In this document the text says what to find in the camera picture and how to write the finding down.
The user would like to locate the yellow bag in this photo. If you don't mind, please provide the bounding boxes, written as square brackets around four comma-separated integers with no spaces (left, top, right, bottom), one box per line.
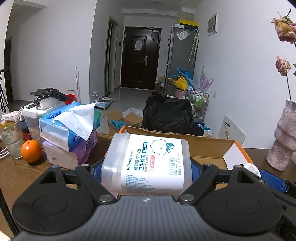
[168,76,189,91]

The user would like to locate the dried pink roses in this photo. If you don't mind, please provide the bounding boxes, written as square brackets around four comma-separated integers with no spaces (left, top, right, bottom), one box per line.
[270,9,296,102]

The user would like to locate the wire rack with bottles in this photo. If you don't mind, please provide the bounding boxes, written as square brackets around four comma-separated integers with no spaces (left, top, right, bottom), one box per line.
[186,90,209,123]

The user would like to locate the blue tissue pack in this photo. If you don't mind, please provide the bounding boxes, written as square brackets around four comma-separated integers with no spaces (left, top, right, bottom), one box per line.
[39,101,101,151]

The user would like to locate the cotton swab plastic box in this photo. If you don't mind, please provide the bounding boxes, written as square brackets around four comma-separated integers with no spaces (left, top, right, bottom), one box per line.
[101,133,192,198]

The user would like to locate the black bag on chair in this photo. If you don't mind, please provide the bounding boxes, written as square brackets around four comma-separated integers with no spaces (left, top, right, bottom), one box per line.
[142,91,204,136]

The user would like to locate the orange fruit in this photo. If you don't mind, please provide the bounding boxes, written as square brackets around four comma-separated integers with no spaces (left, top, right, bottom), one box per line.
[21,140,42,163]

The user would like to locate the pink textured vase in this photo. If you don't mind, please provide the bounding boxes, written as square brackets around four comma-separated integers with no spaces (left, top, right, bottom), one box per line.
[266,100,296,171]

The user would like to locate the black gripper on container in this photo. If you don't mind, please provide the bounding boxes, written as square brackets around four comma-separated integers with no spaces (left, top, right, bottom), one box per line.
[26,87,70,110]

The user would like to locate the grey refrigerator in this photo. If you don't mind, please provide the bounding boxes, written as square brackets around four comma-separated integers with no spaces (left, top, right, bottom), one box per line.
[163,24,199,96]

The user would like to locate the red cardboard box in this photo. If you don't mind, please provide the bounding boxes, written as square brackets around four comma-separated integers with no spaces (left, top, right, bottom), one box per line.
[92,125,255,172]

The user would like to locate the purple feather decoration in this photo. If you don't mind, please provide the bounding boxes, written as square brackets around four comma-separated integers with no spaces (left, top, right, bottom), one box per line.
[199,67,213,93]

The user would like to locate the clear food storage container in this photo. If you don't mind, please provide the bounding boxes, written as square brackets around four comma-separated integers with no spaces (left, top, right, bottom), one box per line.
[22,97,65,145]

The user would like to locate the dark entrance door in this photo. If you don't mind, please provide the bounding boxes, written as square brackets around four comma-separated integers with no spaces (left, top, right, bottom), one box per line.
[120,27,162,90]

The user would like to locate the clear glass with straw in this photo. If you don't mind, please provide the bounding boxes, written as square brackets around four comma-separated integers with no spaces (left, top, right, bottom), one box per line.
[1,116,23,159]

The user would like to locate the camera tripod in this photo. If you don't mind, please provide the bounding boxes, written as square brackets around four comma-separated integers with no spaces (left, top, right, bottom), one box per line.
[0,68,9,114]

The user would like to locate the yellow black box on fridge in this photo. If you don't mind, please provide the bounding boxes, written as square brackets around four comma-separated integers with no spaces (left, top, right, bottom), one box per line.
[179,19,198,28]

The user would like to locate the purple tissue pack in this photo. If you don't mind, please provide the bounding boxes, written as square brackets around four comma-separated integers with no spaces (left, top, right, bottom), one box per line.
[43,130,97,170]

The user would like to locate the white board on floor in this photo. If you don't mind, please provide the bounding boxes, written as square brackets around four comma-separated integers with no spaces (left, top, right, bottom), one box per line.
[218,115,246,145]

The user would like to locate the white spray bottle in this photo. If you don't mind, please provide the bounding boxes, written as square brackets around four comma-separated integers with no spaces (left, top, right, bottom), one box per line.
[243,163,261,178]

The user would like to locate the cardboard box on floor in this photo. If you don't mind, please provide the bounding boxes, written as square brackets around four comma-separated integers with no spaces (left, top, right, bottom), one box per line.
[103,110,142,136]

